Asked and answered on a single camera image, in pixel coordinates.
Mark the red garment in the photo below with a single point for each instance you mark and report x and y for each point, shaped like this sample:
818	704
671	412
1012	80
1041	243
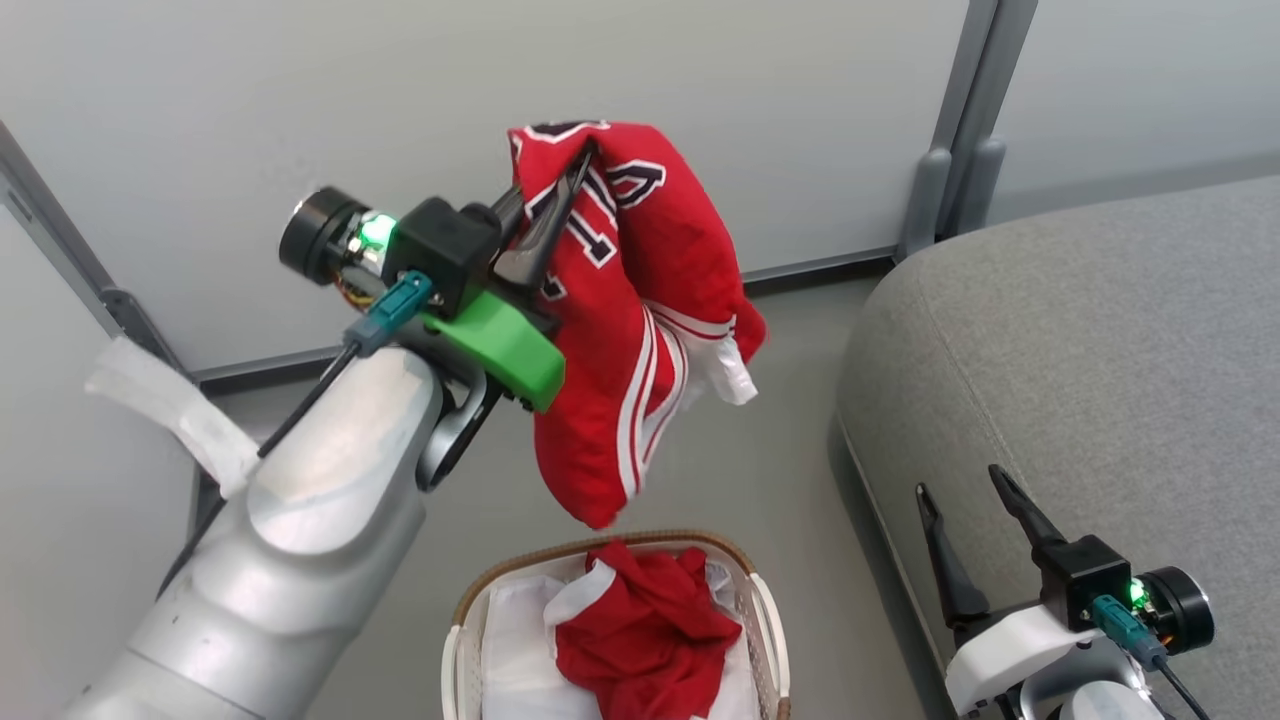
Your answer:
640	640

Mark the red jersey with white stripes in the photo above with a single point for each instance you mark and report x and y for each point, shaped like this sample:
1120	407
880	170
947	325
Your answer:
600	400

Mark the grey fabric sofa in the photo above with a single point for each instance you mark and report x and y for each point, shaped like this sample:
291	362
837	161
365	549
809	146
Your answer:
1100	350

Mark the white laundry basket, brown rim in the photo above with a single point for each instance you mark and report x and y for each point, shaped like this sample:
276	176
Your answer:
768	630

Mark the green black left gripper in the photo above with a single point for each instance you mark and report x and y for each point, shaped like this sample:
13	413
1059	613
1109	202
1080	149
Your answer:
450	250

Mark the slanted grey partition post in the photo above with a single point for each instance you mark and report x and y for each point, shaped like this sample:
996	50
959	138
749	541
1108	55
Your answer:
60	235

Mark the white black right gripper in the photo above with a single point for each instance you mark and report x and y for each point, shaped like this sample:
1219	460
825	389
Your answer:
1080	585

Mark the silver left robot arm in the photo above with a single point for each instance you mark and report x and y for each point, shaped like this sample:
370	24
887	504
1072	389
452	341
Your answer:
300	560

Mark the white cloth strip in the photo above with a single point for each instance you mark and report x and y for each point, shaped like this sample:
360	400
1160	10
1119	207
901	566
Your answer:
180	410

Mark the grey partition bottom rail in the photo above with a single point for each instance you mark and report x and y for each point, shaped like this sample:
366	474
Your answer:
800	265

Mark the white basket liner cloth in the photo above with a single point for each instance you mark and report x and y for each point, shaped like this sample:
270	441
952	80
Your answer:
515	650

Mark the grey upright partition post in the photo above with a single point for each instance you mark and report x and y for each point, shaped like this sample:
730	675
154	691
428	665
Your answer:
925	200
980	190

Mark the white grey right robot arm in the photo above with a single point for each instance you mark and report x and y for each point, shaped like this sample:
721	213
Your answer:
1100	700

